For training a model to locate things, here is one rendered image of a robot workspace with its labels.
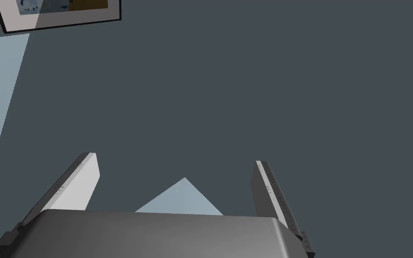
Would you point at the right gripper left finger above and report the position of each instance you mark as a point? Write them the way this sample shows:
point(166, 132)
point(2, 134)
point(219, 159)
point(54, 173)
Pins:
point(74, 188)

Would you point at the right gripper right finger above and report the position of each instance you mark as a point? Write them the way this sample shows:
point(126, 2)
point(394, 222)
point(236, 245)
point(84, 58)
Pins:
point(269, 193)

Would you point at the black framed wall picture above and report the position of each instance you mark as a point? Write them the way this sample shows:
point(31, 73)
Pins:
point(59, 16)

